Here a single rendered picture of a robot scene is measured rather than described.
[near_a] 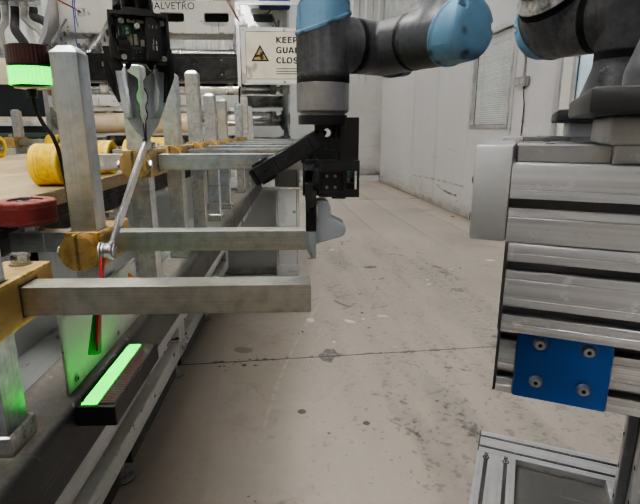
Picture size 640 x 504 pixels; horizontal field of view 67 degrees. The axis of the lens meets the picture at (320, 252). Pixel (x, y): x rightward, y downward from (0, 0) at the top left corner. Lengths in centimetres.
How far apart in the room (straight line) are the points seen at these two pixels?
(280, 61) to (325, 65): 254
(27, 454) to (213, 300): 23
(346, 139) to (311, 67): 11
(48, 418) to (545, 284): 54
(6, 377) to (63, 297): 9
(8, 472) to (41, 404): 12
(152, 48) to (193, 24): 295
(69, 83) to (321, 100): 33
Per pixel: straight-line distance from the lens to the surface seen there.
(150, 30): 69
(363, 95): 973
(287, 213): 328
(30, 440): 61
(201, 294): 50
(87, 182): 73
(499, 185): 48
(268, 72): 323
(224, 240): 74
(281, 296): 49
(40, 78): 75
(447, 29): 64
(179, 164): 99
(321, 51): 70
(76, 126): 73
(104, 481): 145
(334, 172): 71
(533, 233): 49
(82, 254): 73
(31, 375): 94
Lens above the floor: 101
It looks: 14 degrees down
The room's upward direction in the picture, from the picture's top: straight up
